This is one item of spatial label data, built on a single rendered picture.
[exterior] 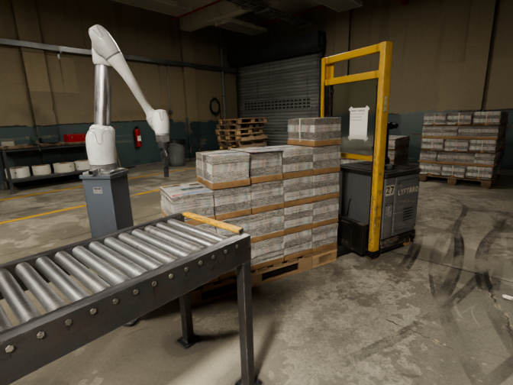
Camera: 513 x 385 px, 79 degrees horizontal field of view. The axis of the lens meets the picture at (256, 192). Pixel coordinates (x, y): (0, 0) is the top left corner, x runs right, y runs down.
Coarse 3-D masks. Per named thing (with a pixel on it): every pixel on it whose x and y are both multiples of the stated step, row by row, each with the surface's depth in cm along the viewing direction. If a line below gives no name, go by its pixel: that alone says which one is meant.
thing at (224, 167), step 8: (240, 152) 228; (208, 160) 212; (216, 160) 208; (224, 160) 211; (232, 160) 213; (240, 160) 216; (248, 160) 219; (208, 168) 214; (216, 168) 210; (224, 168) 213; (232, 168) 215; (240, 168) 218; (248, 168) 220; (208, 176) 215; (216, 176) 211; (224, 176) 214; (232, 176) 216; (240, 176) 219; (248, 176) 222
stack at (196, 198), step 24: (168, 192) 210; (192, 192) 207; (216, 192) 214; (240, 192) 223; (264, 192) 234; (288, 192) 245; (312, 192) 257; (240, 216) 229; (264, 216) 237; (288, 216) 249; (312, 216) 261; (264, 240) 243; (288, 240) 253; (288, 264) 258; (216, 288) 244
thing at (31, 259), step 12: (168, 216) 167; (180, 216) 169; (132, 228) 150; (84, 240) 137; (96, 240) 137; (48, 252) 125; (0, 264) 116; (12, 264) 115; (84, 264) 134; (24, 288) 119
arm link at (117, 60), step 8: (112, 56) 182; (120, 56) 184; (112, 64) 185; (120, 64) 185; (120, 72) 187; (128, 72) 189; (128, 80) 191; (136, 80) 196; (136, 88) 196; (136, 96) 201; (144, 96) 205; (144, 104) 208; (152, 112) 212; (152, 120) 211; (152, 128) 215
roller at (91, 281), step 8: (56, 256) 124; (64, 256) 121; (64, 264) 117; (72, 264) 114; (80, 264) 114; (72, 272) 112; (80, 272) 108; (88, 272) 108; (80, 280) 106; (88, 280) 103; (96, 280) 102; (88, 288) 102; (96, 288) 98; (104, 288) 97
